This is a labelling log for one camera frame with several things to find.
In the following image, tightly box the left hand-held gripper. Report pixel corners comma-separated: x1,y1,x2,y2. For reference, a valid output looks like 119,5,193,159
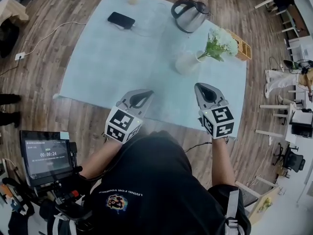
104,89,155,144

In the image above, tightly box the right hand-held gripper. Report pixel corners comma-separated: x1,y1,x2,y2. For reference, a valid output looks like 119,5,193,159
194,82,235,140

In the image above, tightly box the white ribbed vase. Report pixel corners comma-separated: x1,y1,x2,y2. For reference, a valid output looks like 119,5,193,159
175,49,207,75

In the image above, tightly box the white flowers bunch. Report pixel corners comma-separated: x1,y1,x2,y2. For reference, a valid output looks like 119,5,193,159
197,27,239,63

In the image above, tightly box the person's right forearm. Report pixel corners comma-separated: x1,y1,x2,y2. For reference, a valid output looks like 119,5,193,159
211,137,237,188

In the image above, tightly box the person's left forearm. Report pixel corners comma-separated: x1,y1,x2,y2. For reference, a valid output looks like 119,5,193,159
79,141,123,178

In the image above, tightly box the light blue cloth table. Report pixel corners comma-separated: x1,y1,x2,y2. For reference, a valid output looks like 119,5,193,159
52,0,249,139

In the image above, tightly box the wicker basket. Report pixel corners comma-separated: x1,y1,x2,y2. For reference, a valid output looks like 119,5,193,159
224,29,252,61

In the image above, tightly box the steel electric kettle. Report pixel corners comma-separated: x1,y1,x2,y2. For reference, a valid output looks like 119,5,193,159
170,0,210,34

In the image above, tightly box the person's black t-shirt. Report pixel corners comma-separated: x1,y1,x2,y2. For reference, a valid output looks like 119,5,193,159
89,130,251,235

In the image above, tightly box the black smartphone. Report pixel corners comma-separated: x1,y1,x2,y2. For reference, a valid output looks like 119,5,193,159
107,11,136,30

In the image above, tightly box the black green bag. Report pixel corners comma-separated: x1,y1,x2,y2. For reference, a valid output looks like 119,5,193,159
283,59,309,74

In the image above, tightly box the black desktop monitor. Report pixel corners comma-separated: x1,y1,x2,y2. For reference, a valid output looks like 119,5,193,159
290,109,313,141

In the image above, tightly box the black office chair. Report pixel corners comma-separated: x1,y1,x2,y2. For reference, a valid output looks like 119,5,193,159
272,142,306,173

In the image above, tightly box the black rig monitor screen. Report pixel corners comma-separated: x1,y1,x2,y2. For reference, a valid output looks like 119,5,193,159
19,130,76,188

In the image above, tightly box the beige cloth covered table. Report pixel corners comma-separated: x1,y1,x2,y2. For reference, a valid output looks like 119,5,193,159
0,0,29,28

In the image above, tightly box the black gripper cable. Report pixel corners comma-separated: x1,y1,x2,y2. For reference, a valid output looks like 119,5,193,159
183,141,213,154

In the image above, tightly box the white charging cable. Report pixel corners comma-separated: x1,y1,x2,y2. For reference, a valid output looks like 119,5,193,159
133,2,172,38

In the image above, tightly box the white backpack strap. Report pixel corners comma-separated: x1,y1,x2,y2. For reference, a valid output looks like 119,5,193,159
224,188,242,235
52,211,78,235

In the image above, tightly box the white floor cable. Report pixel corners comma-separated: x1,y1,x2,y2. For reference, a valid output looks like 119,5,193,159
23,21,88,58

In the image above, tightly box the black monitor mount rig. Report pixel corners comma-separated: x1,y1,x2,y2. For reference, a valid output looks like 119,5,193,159
14,172,93,222

